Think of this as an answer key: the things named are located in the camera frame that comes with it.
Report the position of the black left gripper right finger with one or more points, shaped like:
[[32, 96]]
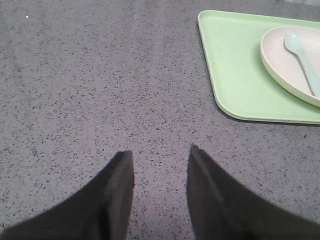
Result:
[[221, 208]]

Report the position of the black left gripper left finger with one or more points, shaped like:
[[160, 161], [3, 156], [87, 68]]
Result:
[[98, 211]]

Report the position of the light green plastic tray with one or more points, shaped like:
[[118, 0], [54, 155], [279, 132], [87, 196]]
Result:
[[242, 86]]

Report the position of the cream round plastic plate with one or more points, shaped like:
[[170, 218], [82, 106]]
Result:
[[284, 66]]

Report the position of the light blue plastic spoon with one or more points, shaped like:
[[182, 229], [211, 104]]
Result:
[[295, 46]]

